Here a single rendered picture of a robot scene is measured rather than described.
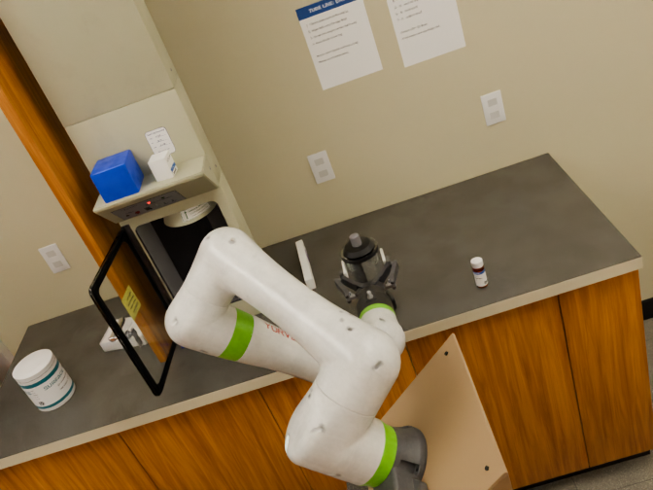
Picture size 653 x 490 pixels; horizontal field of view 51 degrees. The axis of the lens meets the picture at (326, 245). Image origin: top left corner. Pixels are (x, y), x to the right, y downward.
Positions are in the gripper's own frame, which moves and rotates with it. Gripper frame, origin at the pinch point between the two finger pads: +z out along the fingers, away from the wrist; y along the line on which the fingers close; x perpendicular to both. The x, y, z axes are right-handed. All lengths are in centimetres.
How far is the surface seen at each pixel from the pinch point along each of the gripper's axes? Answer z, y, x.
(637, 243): 61, -102, 71
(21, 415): 4, 119, 19
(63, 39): 17, 53, -79
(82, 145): 17, 63, -53
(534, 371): -10, -38, 50
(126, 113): 17, 47, -57
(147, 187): 8, 49, -39
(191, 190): 11, 39, -33
